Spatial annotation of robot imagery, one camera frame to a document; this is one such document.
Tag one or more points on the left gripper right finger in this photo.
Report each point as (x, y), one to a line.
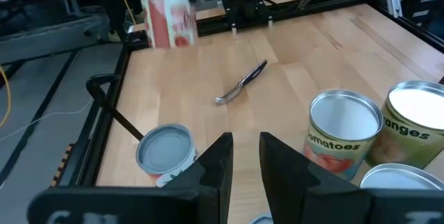
(295, 196)

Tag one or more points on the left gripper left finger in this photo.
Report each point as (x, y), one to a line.
(208, 189)

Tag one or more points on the peaches can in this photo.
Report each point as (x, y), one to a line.
(261, 220)

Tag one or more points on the white mixed fruit can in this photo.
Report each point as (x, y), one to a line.
(163, 147)

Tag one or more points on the blue tomatoes can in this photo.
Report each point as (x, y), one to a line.
(341, 123)

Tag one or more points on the green oranges can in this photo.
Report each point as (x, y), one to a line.
(416, 106)

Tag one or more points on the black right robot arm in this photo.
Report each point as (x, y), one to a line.
(248, 7)

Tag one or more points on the green pears can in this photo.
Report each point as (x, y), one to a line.
(399, 179)

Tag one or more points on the black hazard-striped floor mat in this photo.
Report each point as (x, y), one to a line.
(61, 165)

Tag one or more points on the person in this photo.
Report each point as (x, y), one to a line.
(111, 5)

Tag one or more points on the dark metal table foot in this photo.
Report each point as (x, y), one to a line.
(52, 38)

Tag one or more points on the dark drawer cabinet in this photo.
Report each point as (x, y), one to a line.
(426, 12)

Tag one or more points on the black aluminium rig frame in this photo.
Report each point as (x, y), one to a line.
(88, 154)

